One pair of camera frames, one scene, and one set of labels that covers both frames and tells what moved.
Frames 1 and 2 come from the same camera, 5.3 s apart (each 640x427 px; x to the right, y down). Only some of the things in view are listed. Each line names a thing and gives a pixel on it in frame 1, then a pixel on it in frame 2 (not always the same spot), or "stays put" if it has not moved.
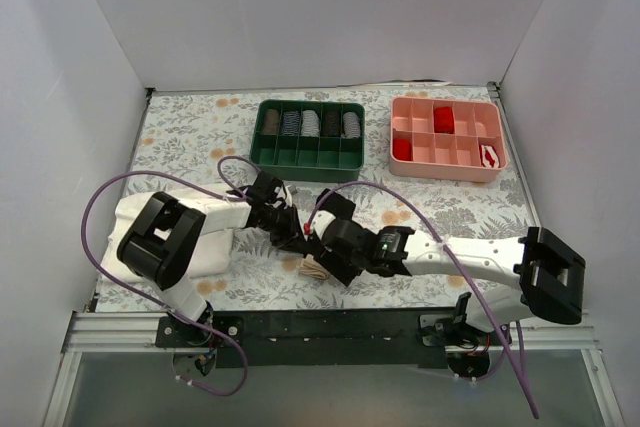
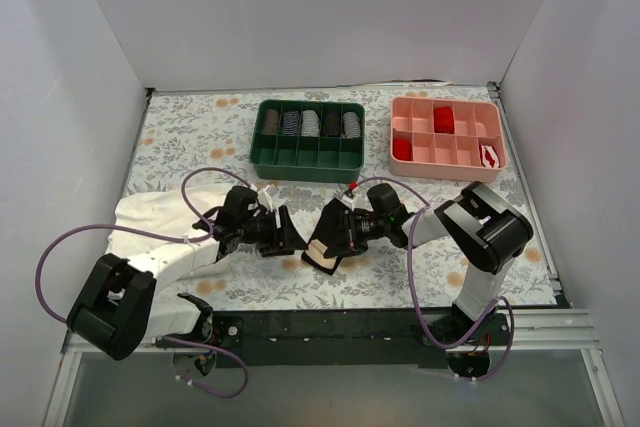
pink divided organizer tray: [452, 157] stays put
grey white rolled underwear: [351, 125] stays put
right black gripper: [329, 255] -> [345, 226]
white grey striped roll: [310, 124] stays put
